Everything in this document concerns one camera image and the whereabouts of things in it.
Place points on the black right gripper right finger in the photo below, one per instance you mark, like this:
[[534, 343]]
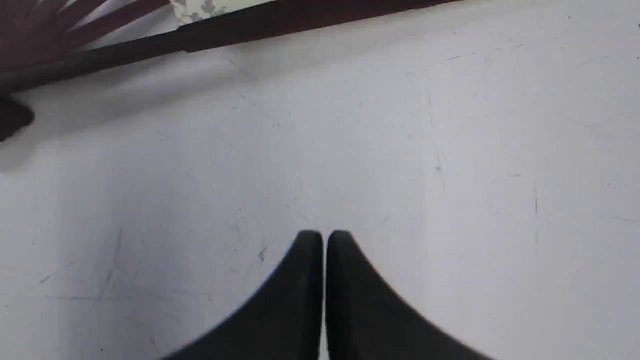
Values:
[[367, 320]]

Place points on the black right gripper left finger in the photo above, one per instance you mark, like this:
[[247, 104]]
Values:
[[282, 321]]

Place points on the folding paper fan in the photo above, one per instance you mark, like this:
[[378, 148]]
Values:
[[44, 42]]

